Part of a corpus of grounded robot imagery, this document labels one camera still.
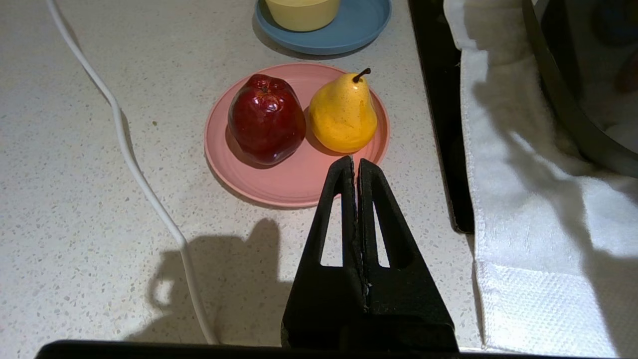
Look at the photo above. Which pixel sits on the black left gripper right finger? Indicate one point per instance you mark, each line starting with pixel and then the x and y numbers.
pixel 408 304

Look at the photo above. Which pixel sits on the red apple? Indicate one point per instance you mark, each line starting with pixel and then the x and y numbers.
pixel 266 119

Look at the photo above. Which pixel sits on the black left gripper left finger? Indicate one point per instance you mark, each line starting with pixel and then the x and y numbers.
pixel 324 299

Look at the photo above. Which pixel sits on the white towel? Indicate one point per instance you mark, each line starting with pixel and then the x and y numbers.
pixel 528 224

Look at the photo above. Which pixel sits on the blue plate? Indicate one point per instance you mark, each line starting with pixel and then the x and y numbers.
pixel 364 25

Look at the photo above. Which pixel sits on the yellow bowl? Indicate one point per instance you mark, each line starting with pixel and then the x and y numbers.
pixel 301 15

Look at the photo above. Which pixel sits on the black flat board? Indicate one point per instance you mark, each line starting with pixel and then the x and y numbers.
pixel 443 124

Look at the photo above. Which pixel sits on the dark grey rice cooker base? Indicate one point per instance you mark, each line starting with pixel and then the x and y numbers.
pixel 573 89

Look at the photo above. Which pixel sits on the pink plate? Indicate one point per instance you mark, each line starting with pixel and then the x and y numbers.
pixel 294 182

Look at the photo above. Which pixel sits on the yellow pear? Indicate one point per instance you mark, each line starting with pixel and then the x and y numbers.
pixel 344 117

